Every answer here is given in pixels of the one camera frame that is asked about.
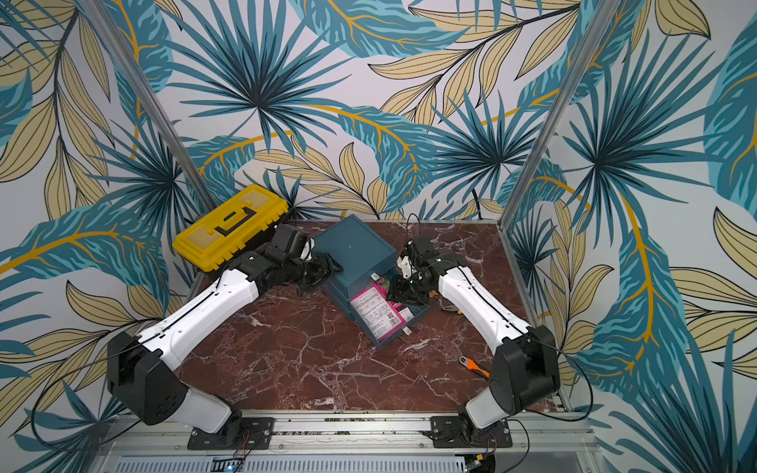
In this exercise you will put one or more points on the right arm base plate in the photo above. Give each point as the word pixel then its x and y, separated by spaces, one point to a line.
pixel 458 432

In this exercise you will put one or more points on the yellow black pliers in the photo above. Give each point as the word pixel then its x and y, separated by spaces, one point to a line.
pixel 450 309

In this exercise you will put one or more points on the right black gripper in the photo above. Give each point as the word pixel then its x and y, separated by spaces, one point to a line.
pixel 405 281

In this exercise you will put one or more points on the teal drawer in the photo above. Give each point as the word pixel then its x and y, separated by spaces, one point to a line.
pixel 419 310

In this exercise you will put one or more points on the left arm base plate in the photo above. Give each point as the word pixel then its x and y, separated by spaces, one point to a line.
pixel 253 433

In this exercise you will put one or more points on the right aluminium corner post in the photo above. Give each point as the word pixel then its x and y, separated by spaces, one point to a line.
pixel 574 74

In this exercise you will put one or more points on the aluminium corner post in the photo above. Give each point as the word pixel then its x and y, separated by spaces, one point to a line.
pixel 106 28
pixel 574 74

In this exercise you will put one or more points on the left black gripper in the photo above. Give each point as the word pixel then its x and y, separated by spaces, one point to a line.
pixel 326 269

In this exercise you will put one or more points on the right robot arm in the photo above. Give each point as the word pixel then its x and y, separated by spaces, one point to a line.
pixel 525 366

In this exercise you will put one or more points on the left aluminium corner post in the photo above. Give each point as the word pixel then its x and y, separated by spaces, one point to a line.
pixel 106 28

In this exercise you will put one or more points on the orange adjustable wrench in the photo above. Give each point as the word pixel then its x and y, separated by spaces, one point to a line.
pixel 472 366

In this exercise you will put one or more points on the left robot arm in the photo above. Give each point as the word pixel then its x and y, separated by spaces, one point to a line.
pixel 141 368

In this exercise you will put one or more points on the yellow black toolbox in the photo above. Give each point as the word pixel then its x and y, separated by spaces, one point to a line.
pixel 247 218

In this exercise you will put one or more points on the pink seed bag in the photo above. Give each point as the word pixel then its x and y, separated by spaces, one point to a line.
pixel 382 317

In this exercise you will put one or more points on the teal drawer cabinet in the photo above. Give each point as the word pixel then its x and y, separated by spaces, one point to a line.
pixel 360 251

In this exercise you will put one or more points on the aluminium front rail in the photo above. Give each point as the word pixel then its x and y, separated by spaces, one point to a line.
pixel 391 441

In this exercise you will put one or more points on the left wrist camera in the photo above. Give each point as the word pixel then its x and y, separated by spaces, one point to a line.
pixel 289 243

